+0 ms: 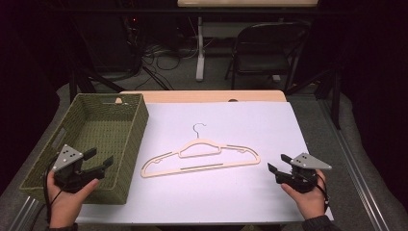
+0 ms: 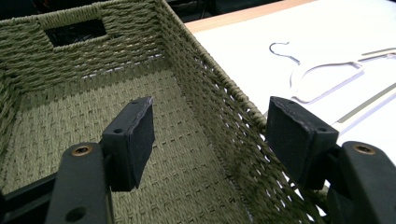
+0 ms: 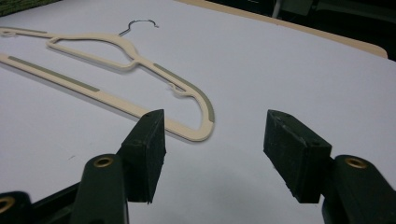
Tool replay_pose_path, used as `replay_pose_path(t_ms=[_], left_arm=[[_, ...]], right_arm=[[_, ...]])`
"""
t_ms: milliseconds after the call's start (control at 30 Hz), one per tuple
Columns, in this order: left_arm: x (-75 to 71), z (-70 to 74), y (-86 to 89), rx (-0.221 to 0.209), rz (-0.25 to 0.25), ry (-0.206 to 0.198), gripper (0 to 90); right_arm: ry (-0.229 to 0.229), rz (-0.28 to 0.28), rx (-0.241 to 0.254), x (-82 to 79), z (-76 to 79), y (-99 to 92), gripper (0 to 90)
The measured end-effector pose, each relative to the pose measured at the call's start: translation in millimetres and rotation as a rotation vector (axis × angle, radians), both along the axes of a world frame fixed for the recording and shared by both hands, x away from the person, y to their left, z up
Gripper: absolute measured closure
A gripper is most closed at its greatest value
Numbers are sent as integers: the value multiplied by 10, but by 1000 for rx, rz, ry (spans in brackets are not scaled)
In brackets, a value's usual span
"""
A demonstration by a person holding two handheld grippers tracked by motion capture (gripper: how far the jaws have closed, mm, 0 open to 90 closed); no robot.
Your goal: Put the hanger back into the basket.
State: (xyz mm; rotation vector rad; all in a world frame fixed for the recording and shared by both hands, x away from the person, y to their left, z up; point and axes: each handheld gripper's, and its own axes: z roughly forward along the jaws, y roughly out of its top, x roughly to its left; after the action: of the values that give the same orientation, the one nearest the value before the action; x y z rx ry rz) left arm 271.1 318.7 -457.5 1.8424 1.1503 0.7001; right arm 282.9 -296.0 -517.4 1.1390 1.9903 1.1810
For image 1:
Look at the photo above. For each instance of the black metal stand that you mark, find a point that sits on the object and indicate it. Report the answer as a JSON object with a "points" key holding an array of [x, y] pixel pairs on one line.
{"points": [[336, 106], [84, 80]]}

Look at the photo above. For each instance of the green woven basket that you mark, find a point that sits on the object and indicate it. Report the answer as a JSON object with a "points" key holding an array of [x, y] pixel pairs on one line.
{"points": [[106, 128]]}

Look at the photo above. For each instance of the person's right hand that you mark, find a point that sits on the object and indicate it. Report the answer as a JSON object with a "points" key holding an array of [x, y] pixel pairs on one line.
{"points": [[309, 202]]}

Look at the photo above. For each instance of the white desk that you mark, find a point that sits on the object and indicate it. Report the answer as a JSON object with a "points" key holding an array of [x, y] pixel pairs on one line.
{"points": [[200, 48]]}

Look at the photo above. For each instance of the white table sheet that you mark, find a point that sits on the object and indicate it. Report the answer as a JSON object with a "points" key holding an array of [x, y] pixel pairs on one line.
{"points": [[243, 128]]}

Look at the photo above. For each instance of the metal floor rail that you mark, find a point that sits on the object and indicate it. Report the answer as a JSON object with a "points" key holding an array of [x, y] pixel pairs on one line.
{"points": [[362, 189], [24, 215]]}

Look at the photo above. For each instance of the person's left hand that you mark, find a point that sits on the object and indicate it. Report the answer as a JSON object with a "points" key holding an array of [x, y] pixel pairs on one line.
{"points": [[65, 205]]}

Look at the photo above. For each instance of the black folding chair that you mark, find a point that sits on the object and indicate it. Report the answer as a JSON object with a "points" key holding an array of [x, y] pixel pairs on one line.
{"points": [[263, 64]]}

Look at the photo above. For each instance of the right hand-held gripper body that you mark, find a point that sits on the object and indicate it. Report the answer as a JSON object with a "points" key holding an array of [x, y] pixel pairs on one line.
{"points": [[306, 162]]}

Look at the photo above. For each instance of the beige clothes hanger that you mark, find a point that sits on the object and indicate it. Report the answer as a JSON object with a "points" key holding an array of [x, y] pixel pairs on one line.
{"points": [[199, 141]]}

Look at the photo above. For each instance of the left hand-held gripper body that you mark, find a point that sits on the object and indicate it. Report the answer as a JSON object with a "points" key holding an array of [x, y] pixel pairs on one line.
{"points": [[68, 158]]}

